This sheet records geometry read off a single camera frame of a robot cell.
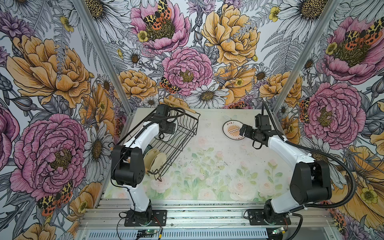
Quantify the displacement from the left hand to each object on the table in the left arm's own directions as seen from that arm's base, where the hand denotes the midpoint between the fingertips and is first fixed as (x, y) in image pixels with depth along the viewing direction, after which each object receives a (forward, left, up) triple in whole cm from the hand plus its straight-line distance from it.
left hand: (165, 131), depth 93 cm
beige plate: (-17, +7, -1) cm, 18 cm away
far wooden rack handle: (+15, -8, +7) cm, 19 cm away
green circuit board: (-50, +6, -13) cm, 52 cm away
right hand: (-4, -49, 0) cm, 49 cm away
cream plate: (-18, +3, -4) cm, 18 cm away
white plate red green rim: (+10, -44, -11) cm, 46 cm away
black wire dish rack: (-3, -3, -11) cm, 11 cm away
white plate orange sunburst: (+9, -44, -11) cm, 46 cm away
